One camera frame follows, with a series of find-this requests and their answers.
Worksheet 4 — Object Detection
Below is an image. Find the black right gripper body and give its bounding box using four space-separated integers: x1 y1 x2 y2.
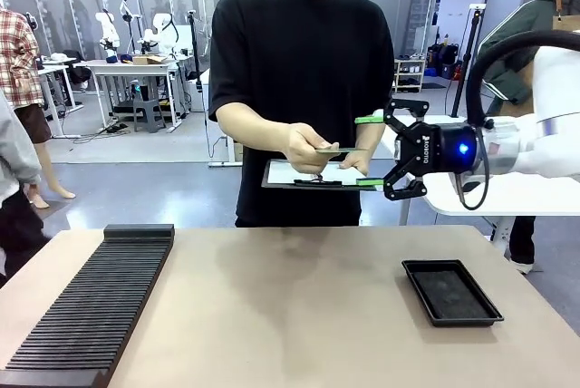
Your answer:
391 122 480 177

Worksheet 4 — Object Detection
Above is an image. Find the green PCB board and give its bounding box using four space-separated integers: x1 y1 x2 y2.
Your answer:
314 146 371 154

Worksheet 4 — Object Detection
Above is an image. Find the clipboard with black clip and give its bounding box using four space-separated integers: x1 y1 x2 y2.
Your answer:
260 158 387 193

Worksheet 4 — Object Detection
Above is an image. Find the person's left forearm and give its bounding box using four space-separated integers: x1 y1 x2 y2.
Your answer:
356 108 387 159

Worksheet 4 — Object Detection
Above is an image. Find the person's right forearm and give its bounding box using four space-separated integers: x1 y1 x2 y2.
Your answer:
216 101 296 154

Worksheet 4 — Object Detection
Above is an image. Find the black slotted PCB rack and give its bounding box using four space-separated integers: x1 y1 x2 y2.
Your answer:
0 223 176 387

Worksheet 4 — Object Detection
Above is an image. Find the person's left hand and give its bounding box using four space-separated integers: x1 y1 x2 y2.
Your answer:
339 150 371 172

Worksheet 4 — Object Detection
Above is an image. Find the person's right hand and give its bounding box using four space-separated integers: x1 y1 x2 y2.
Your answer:
284 123 339 177

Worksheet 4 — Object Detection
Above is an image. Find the wooden shoe shelf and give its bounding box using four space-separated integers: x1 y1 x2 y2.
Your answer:
392 58 428 94

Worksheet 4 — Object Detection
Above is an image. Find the black bags pile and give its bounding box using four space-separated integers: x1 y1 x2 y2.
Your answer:
427 42 459 80

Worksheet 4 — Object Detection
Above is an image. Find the person in brown apron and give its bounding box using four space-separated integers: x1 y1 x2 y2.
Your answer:
477 0 580 276

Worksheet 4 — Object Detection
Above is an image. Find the person in black t-shirt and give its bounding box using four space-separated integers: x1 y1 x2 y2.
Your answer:
208 0 395 228

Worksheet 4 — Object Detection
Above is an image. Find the black plastic tray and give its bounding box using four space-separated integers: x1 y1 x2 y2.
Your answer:
401 258 506 328

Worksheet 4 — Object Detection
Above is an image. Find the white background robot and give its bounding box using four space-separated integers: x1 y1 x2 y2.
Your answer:
137 13 181 54
94 8 121 52

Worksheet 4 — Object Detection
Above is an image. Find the grey plastic stool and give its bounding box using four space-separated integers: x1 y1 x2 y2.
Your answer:
132 96 167 133

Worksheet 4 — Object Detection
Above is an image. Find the open cardboard box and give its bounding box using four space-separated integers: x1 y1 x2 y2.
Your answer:
131 54 169 66

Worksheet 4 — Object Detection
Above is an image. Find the white background desk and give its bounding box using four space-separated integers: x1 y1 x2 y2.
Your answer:
73 58 183 131

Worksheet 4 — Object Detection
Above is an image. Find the small white side desk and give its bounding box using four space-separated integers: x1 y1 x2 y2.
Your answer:
37 56 85 139

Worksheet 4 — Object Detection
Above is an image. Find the plaid shirt mannequin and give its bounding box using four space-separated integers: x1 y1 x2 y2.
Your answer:
0 6 77 210

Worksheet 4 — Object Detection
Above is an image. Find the person in grey hoodie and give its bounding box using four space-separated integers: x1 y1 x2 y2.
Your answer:
0 88 54 288

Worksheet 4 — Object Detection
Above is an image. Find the thin black right gripper cable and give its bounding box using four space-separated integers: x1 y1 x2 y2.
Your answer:
456 124 494 211

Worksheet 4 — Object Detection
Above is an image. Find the black camera pole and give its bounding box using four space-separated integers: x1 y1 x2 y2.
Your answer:
449 4 487 120

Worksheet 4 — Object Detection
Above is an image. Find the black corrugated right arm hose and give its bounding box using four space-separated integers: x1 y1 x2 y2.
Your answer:
466 29 580 131

